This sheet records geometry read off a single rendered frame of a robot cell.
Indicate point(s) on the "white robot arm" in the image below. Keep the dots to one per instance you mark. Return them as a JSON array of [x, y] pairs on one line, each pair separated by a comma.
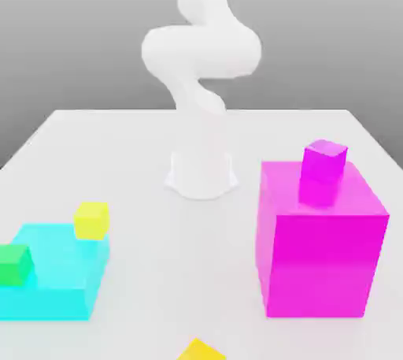
[[201, 48]]

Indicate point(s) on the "small yellow cube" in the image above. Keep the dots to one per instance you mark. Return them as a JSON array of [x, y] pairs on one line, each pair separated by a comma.
[[201, 351]]

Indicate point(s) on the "small green cube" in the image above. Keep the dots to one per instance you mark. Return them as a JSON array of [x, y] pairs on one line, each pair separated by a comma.
[[14, 265]]

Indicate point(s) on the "large cyan box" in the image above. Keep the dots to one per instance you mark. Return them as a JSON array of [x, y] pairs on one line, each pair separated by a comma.
[[47, 301]]

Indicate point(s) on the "small magenta cube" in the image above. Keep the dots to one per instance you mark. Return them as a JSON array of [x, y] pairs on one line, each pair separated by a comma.
[[321, 174]]

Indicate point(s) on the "large magenta box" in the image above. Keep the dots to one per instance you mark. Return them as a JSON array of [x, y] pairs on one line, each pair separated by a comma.
[[321, 259]]

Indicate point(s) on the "small yellow-green cube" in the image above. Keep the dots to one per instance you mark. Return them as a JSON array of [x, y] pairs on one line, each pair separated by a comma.
[[91, 221]]

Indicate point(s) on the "small cyan cube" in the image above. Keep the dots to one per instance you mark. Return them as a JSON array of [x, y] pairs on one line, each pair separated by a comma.
[[59, 259]]

